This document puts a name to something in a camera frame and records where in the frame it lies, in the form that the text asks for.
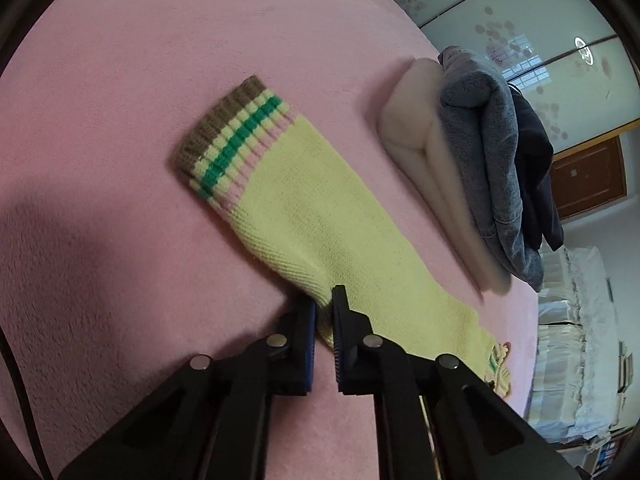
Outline black folded garment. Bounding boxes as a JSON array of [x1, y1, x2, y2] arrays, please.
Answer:
[[507, 85, 565, 251]]

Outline cream folded garment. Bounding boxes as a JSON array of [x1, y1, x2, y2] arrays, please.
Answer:
[[377, 57, 513, 295]]

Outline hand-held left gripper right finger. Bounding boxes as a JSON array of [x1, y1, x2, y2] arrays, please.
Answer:
[[331, 285, 583, 480]]

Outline brown wooden door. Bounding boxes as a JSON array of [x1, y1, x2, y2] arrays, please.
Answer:
[[550, 135, 628, 221]]

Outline yellow striped knit sweater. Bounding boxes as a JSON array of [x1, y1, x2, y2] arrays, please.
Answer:
[[172, 76, 513, 401]]

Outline pink bed blanket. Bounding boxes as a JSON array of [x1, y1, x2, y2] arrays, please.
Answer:
[[0, 0, 541, 480]]

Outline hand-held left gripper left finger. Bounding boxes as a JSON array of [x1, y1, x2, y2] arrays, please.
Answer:
[[57, 300, 318, 480]]

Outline folded blue-grey jeans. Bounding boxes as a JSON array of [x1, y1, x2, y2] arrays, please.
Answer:
[[437, 46, 546, 293]]

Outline black cable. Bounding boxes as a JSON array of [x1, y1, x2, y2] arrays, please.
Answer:
[[0, 330, 53, 480]]

